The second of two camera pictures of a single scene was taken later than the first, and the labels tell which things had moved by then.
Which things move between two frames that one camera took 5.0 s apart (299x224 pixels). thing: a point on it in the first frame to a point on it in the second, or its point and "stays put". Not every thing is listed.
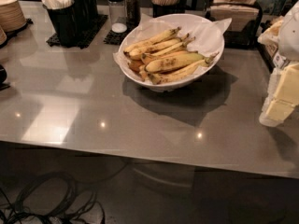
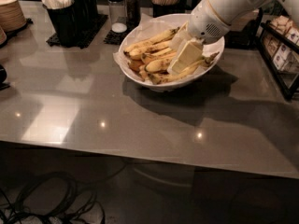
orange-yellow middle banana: [135, 64] stays put
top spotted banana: [147, 44] stays put
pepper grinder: [133, 8] stays put
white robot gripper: [290, 36] to [204, 22]
